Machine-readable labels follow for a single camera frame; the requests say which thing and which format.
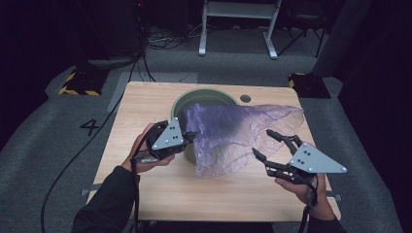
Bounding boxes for person's dark clothing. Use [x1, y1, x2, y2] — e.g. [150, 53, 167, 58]
[139, 220, 275, 233]

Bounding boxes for hand-held gripper cable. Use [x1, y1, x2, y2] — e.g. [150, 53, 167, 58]
[297, 174, 320, 233]
[130, 119, 169, 233]

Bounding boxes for white metal stand frame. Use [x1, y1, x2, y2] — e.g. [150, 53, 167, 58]
[198, 0, 283, 60]

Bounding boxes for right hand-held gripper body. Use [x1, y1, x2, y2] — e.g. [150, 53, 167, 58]
[275, 142, 348, 195]

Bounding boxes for long black floor cable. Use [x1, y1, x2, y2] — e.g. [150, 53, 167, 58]
[40, 57, 147, 233]

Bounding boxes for right hand-held gripper cable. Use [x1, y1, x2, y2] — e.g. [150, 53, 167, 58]
[297, 174, 320, 233]

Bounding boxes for purple plastic bag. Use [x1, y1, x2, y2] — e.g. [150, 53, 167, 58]
[181, 103, 305, 179]

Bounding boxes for green plastic bin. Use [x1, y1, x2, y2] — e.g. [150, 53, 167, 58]
[170, 88, 241, 165]

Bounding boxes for black yellow striped base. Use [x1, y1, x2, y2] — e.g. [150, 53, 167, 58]
[58, 68, 110, 97]
[288, 72, 332, 100]

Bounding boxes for bundle of floor cables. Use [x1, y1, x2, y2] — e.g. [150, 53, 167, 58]
[145, 23, 208, 51]

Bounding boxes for left hand-held gripper cable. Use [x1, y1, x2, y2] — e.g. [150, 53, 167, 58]
[130, 119, 169, 233]

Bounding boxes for grey column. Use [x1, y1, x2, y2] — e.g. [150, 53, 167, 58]
[311, 0, 373, 79]

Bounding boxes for metal table bracket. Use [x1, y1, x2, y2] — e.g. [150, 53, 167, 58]
[325, 190, 343, 202]
[81, 183, 103, 197]

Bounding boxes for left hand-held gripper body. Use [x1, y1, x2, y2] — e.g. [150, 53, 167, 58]
[142, 116, 189, 162]

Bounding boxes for person's right hand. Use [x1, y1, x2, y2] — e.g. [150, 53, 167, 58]
[274, 173, 336, 221]

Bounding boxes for black folding stand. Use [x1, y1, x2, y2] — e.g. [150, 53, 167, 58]
[276, 0, 328, 58]

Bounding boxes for person's left hand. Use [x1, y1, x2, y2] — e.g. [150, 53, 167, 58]
[120, 122, 176, 174]

